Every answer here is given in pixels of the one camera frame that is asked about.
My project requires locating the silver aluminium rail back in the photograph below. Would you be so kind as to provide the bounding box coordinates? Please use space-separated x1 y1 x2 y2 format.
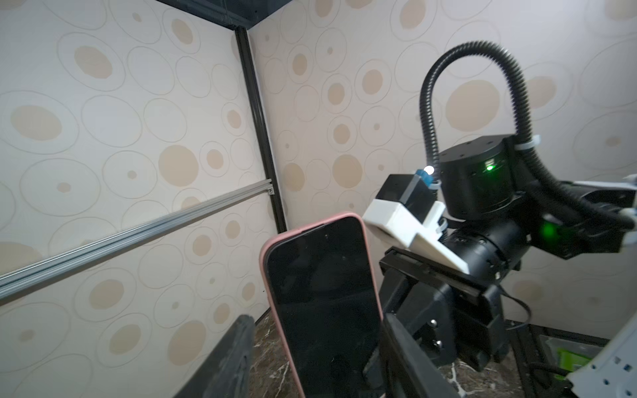
1 179 275 305

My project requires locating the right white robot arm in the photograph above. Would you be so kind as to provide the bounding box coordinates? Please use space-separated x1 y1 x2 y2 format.
363 136 636 397

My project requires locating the black corner frame post right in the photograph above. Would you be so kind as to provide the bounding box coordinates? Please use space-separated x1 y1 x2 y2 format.
235 27 287 233

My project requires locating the black smartphone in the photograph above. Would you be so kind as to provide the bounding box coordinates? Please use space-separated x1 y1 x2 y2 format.
264 216 384 398

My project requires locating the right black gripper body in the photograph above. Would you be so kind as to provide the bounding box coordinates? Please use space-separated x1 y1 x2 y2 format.
379 247 509 371

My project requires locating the pink phone case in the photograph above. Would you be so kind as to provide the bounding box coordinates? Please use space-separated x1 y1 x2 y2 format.
259 211 385 398

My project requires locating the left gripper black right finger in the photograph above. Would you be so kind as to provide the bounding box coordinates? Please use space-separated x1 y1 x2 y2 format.
380 313 458 398

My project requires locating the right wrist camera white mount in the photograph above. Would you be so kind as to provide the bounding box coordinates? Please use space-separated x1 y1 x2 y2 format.
363 174 469 275

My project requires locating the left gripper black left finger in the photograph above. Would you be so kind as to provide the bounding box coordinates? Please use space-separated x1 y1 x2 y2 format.
175 314 255 398

